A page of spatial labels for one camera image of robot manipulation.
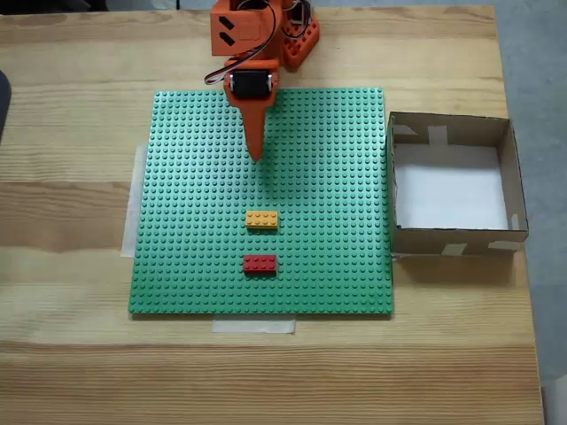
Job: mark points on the red lego block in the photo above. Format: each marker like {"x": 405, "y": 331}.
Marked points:
{"x": 260, "y": 264}

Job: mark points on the green lego baseplate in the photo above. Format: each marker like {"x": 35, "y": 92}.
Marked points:
{"x": 332, "y": 177}

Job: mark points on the yellow lego block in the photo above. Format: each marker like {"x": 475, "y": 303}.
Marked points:
{"x": 262, "y": 219}

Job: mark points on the open cardboard box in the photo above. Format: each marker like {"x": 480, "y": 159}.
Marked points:
{"x": 421, "y": 242}

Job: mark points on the translucent masking tape strip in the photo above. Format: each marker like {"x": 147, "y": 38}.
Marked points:
{"x": 252, "y": 326}
{"x": 133, "y": 199}

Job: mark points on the white paper sheet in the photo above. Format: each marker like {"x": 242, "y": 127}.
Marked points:
{"x": 447, "y": 190}

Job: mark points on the dark rounded object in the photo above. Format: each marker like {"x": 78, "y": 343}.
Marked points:
{"x": 3, "y": 106}

